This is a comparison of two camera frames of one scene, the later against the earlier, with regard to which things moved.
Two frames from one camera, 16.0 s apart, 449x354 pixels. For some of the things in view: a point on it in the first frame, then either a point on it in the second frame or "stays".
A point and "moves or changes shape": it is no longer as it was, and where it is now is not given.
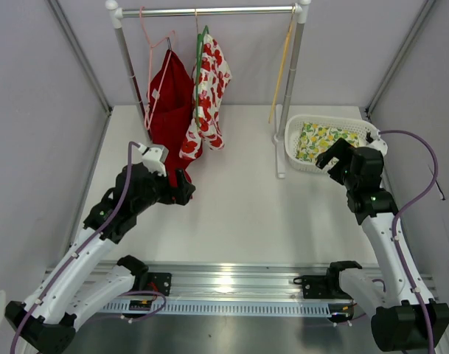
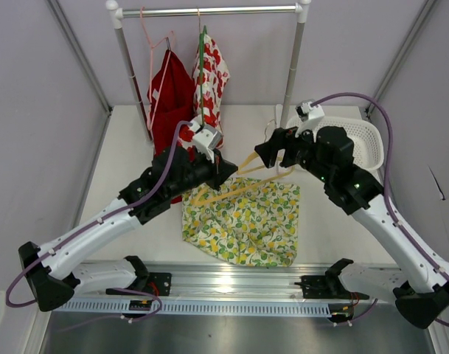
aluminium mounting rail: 222,282 stays
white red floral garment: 211,74 stays
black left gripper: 178,195 -> 225,169
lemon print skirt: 315,138 moves or changes shape
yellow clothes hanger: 284,56 -> 287,169
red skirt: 171,112 stays
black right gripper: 338,150 -> 269,150
